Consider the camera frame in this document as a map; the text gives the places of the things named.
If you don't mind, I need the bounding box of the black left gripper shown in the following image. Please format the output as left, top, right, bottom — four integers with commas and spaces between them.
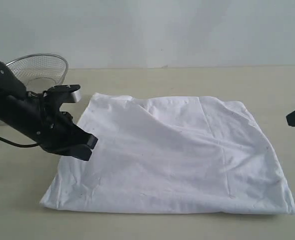
0, 96, 98, 162

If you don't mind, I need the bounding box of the white t-shirt red lettering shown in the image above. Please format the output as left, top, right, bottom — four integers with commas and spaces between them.
40, 93, 295, 215

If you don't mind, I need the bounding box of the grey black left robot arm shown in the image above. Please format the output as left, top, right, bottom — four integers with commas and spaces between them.
0, 61, 98, 161

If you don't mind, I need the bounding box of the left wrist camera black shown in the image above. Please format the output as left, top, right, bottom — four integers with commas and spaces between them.
43, 84, 82, 113

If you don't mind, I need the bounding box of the metal wire mesh basket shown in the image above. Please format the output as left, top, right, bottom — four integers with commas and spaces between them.
0, 54, 68, 121

